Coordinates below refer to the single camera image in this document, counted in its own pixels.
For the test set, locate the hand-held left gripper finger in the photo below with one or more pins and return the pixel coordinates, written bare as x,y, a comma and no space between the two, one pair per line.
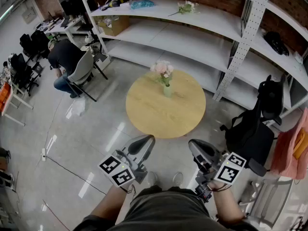
132,141
148,150

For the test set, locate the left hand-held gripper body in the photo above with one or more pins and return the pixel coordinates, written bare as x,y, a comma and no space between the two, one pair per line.
115,170

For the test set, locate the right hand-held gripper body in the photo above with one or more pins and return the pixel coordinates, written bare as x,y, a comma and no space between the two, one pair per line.
231,170

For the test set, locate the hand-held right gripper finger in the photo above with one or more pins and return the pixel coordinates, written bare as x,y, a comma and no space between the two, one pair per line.
214,159
196,150

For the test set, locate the pale green vase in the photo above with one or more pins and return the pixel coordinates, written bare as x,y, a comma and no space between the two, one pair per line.
167,91

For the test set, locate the pink white flowers bunch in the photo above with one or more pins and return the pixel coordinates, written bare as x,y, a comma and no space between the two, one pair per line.
161,68

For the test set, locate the person's right forearm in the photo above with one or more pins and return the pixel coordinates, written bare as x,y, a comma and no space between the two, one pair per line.
226,201

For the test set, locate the person's left forearm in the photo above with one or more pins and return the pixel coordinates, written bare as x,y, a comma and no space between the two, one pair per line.
110,203

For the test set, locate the person's left shoe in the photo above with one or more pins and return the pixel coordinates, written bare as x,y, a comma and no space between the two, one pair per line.
152,178

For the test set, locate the person's shoe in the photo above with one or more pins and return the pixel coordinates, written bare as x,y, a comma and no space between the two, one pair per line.
178,179
152,178

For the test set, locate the person's right shoe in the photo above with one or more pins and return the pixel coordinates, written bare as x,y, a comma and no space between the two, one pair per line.
178,179

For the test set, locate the round wooden table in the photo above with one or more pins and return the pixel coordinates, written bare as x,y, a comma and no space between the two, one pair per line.
156,114

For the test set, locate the black backpack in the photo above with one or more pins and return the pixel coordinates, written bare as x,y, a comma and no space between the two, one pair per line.
247,133

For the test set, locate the white mesh chair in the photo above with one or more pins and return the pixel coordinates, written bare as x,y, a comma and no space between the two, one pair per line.
267,201

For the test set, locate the pink cloth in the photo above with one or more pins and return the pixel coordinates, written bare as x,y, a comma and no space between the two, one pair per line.
284,153

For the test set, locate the person's dark shirt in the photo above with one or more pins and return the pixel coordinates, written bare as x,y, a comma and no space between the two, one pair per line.
166,210

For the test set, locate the white power strip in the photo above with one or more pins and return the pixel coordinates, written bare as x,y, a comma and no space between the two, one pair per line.
43,154

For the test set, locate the orange cloth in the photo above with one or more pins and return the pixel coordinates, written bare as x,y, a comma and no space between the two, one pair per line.
300,144

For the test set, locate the black office chair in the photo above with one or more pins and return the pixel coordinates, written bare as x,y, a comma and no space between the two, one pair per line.
36,43
272,97
22,71

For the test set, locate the white storage box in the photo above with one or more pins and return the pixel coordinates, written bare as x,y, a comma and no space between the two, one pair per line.
102,61

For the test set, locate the grey office chair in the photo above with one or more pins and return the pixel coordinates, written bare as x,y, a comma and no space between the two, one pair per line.
81,67

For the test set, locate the white metal shelving rack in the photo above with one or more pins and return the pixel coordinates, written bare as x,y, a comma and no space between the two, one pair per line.
183,40

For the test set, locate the open cardboard box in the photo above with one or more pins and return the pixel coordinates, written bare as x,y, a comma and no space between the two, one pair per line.
115,26

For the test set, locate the white side table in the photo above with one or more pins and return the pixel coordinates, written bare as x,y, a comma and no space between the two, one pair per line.
16,97

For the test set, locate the white desk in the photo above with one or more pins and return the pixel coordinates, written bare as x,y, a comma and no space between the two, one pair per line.
69,25

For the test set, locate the black bag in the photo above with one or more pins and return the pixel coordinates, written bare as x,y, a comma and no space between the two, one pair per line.
275,42

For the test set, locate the orange crate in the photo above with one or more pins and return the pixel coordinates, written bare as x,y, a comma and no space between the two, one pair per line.
5,96

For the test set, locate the turquoise plastic packet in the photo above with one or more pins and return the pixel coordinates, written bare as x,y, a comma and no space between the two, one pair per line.
143,4

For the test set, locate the yellow black tool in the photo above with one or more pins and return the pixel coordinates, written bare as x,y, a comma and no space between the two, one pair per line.
115,2

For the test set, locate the small white flower spray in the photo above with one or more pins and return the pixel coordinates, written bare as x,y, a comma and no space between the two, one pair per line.
186,7

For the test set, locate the black monitor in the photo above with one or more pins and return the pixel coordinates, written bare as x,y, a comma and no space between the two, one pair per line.
72,6

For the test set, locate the wall electrical panel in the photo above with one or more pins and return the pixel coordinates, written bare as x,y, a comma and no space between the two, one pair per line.
29,16

